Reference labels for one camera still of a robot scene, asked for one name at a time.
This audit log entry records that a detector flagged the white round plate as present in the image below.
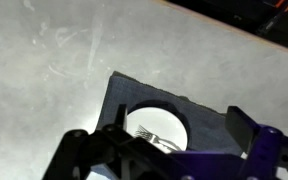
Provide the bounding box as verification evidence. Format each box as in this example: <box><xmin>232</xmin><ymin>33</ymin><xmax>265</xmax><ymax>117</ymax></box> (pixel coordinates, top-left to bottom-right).
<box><xmin>125</xmin><ymin>107</ymin><xmax>189</xmax><ymax>155</ymax></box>

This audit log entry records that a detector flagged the dark blue fabric placemat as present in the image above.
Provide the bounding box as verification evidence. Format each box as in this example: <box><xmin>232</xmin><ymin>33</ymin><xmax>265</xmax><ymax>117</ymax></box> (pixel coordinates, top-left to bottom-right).
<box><xmin>90</xmin><ymin>70</ymin><xmax>248</xmax><ymax>180</ymax></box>

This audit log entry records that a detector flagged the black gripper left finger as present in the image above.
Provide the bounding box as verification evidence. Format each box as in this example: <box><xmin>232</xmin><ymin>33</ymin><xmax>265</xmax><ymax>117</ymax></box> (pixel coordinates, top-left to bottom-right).
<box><xmin>43</xmin><ymin>103</ymin><xmax>185</xmax><ymax>180</ymax></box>

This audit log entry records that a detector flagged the black clamp orange handle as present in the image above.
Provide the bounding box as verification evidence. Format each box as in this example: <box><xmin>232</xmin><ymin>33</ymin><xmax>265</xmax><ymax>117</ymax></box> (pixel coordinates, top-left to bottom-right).
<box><xmin>273</xmin><ymin>0</ymin><xmax>288</xmax><ymax>11</ymax></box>

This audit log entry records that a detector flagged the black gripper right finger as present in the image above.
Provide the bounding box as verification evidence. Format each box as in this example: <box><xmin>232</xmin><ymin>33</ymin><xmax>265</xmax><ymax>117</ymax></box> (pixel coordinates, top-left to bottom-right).
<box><xmin>225</xmin><ymin>105</ymin><xmax>288</xmax><ymax>180</ymax></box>

